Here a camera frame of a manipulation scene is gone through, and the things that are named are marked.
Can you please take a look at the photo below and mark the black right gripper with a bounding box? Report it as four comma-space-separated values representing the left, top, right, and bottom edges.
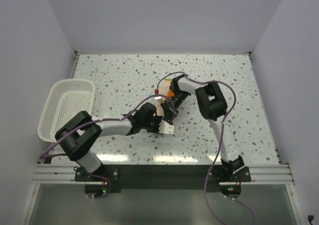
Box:
160, 91, 189, 121

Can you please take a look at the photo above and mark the orange patterned towel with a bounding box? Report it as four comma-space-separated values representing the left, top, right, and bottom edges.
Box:
155, 78, 177, 124

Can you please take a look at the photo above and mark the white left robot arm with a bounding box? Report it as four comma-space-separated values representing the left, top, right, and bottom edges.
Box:
55, 102, 162, 181

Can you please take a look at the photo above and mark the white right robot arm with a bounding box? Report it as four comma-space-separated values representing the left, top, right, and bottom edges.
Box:
160, 74, 245, 182

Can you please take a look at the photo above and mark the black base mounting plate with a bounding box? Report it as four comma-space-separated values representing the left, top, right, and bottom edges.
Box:
74, 165, 252, 195

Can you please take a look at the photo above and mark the white perforated plastic basket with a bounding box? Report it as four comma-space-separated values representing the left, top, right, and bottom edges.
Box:
37, 79, 95, 143

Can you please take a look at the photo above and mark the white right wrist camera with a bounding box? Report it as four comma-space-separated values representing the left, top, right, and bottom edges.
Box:
154, 89, 167, 101

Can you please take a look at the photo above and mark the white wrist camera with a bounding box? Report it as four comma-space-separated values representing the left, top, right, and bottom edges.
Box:
154, 89, 167, 101
159, 120, 174, 135

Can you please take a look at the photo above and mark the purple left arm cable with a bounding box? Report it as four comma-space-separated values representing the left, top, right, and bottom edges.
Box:
39, 95, 175, 200

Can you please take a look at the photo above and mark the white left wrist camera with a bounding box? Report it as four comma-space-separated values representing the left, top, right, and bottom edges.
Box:
159, 120, 174, 135

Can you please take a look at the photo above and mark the aluminium frame rail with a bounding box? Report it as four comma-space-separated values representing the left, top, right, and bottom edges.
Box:
33, 164, 294, 185

